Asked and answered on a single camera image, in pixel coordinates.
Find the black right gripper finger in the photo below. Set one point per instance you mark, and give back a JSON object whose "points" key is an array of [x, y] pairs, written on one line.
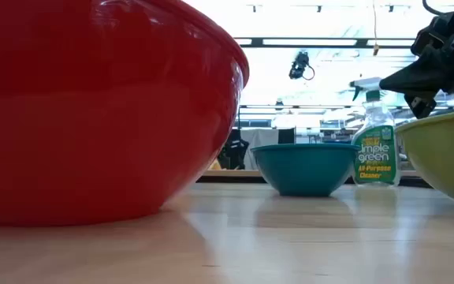
{"points": [[416, 81], [420, 106]]}

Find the large red bowl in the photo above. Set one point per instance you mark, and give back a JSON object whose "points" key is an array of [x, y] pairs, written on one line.
{"points": [[93, 118]]}

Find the lime green bowl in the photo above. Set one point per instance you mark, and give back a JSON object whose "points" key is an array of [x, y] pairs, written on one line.
{"points": [[447, 158]]}

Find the Simple Green spray bottle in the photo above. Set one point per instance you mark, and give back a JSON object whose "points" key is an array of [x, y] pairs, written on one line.
{"points": [[376, 158]]}

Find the black ceiling beam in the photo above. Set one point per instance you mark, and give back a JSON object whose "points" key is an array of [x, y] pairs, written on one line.
{"points": [[309, 42]]}

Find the teal bowl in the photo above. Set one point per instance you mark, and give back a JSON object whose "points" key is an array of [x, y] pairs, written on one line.
{"points": [[306, 169]]}

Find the black box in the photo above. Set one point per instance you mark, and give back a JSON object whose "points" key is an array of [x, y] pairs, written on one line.
{"points": [[286, 135]]}

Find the black hanging camera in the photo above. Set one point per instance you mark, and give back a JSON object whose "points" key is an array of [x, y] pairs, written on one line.
{"points": [[300, 65]]}

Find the black table frame rail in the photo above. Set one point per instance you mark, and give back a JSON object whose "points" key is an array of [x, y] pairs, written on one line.
{"points": [[231, 176]]}

